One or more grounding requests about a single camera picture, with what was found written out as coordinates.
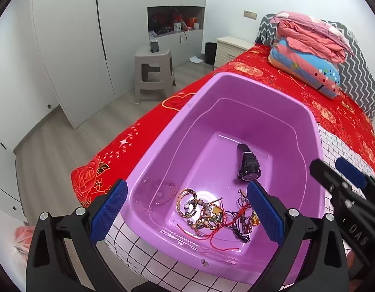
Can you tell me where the grey plastic stool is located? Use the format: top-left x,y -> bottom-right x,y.
133,46 -> 176,102

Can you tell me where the beaded charm bracelet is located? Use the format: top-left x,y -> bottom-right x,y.
181,199 -> 215,230

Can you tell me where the multicolour bracelet with red cords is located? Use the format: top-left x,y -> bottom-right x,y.
177,201 -> 240,251

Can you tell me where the pink checked bed sheet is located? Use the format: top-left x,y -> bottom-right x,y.
104,122 -> 375,292

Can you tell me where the black wrist watch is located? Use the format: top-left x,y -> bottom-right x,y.
237,143 -> 262,181

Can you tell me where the orange braided cord bracelet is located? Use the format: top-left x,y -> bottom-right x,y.
176,189 -> 199,219

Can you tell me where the cluttered wardrobe niche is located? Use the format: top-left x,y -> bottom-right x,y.
147,5 -> 205,38

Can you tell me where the pink folded quilt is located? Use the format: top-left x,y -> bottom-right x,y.
270,10 -> 355,64

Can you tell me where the colourful dotted pillow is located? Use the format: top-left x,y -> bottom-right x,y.
267,38 -> 342,99

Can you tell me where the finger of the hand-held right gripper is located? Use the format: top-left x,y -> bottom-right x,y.
309,158 -> 368,211
335,157 -> 375,201

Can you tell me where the black cord lanyard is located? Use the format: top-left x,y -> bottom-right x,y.
230,216 -> 253,244

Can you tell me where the red plastic bag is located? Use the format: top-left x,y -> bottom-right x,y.
15,226 -> 36,270

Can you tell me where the black waste bin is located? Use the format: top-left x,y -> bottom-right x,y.
205,43 -> 217,65

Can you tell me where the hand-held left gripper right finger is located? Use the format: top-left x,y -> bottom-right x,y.
246,179 -> 349,292

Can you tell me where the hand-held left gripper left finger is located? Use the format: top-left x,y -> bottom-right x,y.
26,179 -> 129,292

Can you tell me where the purple plastic tub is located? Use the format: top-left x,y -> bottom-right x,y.
119,72 -> 328,282

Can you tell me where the red patterned bed sheet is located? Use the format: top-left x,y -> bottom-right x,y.
70,43 -> 375,210

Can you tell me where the cream nightstand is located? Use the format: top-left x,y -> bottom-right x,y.
216,36 -> 255,69

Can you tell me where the red cord charm bracelet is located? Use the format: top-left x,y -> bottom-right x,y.
238,189 -> 261,228

